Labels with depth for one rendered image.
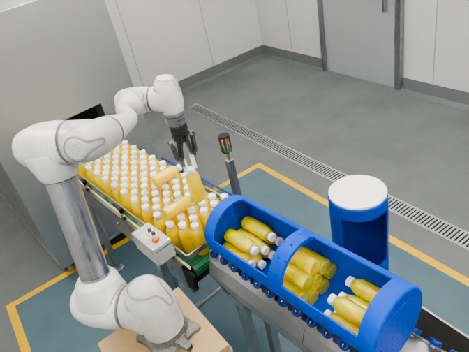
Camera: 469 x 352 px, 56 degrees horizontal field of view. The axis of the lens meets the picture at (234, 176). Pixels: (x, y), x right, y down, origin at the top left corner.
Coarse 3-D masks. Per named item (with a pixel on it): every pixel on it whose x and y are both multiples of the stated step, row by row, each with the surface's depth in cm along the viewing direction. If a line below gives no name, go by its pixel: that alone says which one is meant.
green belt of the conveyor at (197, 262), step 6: (90, 186) 296; (96, 192) 288; (126, 216) 260; (192, 258) 219; (198, 258) 218; (204, 258) 218; (192, 264) 216; (198, 264) 215; (192, 270) 220; (198, 270) 214; (204, 270) 218
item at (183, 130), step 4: (184, 124) 186; (172, 128) 185; (176, 128) 185; (180, 128) 185; (184, 128) 186; (172, 132) 186; (176, 132) 186; (180, 132) 186; (184, 132) 187; (188, 132) 191; (172, 136) 188; (176, 136) 188; (180, 136) 189; (176, 140) 188; (184, 140) 191
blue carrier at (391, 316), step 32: (224, 224) 203; (288, 224) 179; (224, 256) 193; (288, 256) 164; (352, 256) 157; (384, 288) 141; (416, 288) 144; (320, 320) 154; (384, 320) 136; (416, 320) 154
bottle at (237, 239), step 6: (228, 234) 195; (234, 234) 193; (240, 234) 193; (228, 240) 195; (234, 240) 192; (240, 240) 190; (246, 240) 189; (252, 240) 190; (234, 246) 192; (240, 246) 189; (246, 246) 187; (252, 246) 187; (246, 252) 188
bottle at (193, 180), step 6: (192, 174) 199; (198, 174) 202; (186, 180) 202; (192, 180) 200; (198, 180) 201; (192, 186) 202; (198, 186) 203; (192, 192) 204; (198, 192) 204; (192, 198) 207; (198, 198) 206
